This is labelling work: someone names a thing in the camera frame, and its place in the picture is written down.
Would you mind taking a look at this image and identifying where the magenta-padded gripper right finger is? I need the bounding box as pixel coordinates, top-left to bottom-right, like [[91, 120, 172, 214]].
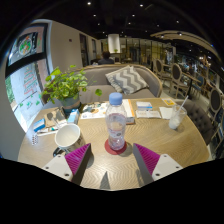
[[132, 143, 184, 186]]

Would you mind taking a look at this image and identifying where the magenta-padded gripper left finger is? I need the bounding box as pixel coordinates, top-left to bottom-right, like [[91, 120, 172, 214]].
[[42, 143, 92, 186]]

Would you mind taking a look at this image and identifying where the clear blue-capped water bottle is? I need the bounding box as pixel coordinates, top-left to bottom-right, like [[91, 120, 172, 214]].
[[104, 92, 128, 152]]

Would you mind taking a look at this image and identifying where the white mug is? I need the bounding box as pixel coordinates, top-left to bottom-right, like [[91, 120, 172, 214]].
[[53, 123, 87, 158]]

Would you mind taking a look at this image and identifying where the flat round red coaster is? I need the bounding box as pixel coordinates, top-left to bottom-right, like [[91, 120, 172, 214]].
[[104, 138, 128, 156]]

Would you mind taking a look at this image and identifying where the small blue carton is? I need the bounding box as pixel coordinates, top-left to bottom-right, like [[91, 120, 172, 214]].
[[67, 108, 81, 125]]

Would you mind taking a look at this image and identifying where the white printed paper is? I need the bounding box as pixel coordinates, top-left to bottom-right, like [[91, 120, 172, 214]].
[[134, 109, 162, 120]]

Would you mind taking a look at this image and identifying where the white napkin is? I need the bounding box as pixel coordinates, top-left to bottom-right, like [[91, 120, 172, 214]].
[[159, 106, 174, 120]]

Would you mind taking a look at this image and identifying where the white leaflet with pictures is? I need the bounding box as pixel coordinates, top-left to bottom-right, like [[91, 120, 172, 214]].
[[80, 102, 109, 120]]

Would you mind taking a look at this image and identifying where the blue white card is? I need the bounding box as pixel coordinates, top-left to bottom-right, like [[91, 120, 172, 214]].
[[33, 118, 47, 133]]

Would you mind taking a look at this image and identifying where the small blue white box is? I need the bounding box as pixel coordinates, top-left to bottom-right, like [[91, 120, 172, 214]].
[[135, 101, 153, 111]]

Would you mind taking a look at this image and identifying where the yellow card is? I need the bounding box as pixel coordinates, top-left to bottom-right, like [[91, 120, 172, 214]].
[[161, 97, 177, 108]]

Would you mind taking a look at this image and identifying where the green potted plant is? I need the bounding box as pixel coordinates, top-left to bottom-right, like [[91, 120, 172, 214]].
[[41, 64, 104, 114]]

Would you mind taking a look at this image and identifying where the grey white chevron cushion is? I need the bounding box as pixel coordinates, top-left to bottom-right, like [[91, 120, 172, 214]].
[[105, 64, 149, 95]]

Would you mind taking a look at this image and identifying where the grey curved sofa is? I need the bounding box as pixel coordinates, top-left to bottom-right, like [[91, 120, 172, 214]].
[[78, 63, 164, 104]]

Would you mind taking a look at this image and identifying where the group of dining chairs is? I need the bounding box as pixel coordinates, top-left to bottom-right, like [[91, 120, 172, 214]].
[[151, 58, 224, 158]]

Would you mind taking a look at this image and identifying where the window with holiday stickers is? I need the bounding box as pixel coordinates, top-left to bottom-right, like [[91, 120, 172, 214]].
[[4, 23, 49, 133]]

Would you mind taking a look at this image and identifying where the person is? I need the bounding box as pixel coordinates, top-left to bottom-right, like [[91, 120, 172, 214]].
[[97, 50, 115, 66]]

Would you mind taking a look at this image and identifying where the group of ceiling lights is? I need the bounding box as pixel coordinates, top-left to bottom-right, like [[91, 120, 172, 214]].
[[84, 0, 188, 38]]

